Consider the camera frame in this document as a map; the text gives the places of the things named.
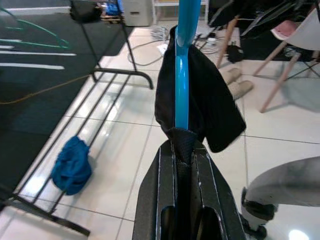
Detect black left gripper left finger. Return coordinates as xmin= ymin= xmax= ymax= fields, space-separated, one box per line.
xmin=132 ymin=25 xmax=185 ymax=240

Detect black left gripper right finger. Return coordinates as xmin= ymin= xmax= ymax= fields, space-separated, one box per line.
xmin=177 ymin=46 xmax=248 ymax=240

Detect blue plastic hanger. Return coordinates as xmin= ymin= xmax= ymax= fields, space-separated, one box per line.
xmin=173 ymin=0 xmax=202 ymax=132

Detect blue crumpled cloth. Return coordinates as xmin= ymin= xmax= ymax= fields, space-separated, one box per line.
xmin=51 ymin=135 xmax=93 ymax=196

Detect beige slipper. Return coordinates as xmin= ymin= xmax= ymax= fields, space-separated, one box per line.
xmin=219 ymin=67 xmax=243 ymax=85
xmin=227 ymin=79 xmax=255 ymax=100

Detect black metal clothes rack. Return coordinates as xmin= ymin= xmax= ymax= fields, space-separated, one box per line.
xmin=0 ymin=0 xmax=154 ymax=237

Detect small black floor bag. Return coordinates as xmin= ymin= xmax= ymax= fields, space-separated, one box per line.
xmin=226 ymin=44 xmax=245 ymax=64

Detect wooden leg chair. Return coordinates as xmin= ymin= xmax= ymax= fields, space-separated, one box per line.
xmin=215 ymin=13 xmax=242 ymax=69

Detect black floor mat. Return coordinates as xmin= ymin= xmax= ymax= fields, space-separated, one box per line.
xmin=0 ymin=9 xmax=137 ymax=203

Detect pink cushion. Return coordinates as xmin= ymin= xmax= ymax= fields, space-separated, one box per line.
xmin=271 ymin=19 xmax=300 ymax=41

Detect wooden pallet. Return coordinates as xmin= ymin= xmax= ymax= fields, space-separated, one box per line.
xmin=100 ymin=14 xmax=126 ymax=25

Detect white metal shelf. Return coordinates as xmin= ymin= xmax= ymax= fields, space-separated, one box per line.
xmin=152 ymin=0 xmax=210 ymax=26

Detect white drawer cabinet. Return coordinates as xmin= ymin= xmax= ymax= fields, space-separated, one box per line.
xmin=121 ymin=0 xmax=154 ymax=27

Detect black draped clothing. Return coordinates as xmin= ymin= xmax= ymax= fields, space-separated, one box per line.
xmin=207 ymin=0 xmax=318 ymax=47

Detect white chair wooden legs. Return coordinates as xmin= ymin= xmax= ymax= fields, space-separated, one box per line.
xmin=253 ymin=6 xmax=320 ymax=113

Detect blue bag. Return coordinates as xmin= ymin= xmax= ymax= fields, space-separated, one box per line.
xmin=104 ymin=0 xmax=121 ymax=16

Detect black backpack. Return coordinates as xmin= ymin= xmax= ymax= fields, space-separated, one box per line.
xmin=69 ymin=0 xmax=102 ymax=23

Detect orange floor cord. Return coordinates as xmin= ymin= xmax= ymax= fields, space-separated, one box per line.
xmin=0 ymin=73 xmax=94 ymax=106

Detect green wire hanger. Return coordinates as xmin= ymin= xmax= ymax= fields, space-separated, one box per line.
xmin=0 ymin=6 xmax=70 ymax=50

